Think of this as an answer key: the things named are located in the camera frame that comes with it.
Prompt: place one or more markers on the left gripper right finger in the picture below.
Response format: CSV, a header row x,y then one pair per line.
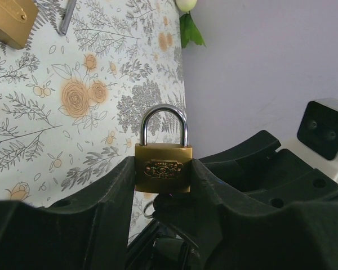
x,y
235,231

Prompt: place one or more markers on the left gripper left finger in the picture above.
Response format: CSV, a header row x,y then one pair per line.
x,y
86,230

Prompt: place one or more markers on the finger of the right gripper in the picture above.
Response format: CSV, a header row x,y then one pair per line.
x,y
168,241
262,170

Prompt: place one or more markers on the small brass padlock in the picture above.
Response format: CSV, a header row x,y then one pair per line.
x,y
163,168

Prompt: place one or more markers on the floral table mat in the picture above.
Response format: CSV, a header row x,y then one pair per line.
x,y
71,106

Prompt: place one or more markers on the white toy daikon radish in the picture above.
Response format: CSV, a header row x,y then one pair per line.
x,y
188,29

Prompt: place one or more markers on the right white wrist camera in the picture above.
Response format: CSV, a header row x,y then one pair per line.
x,y
316,140

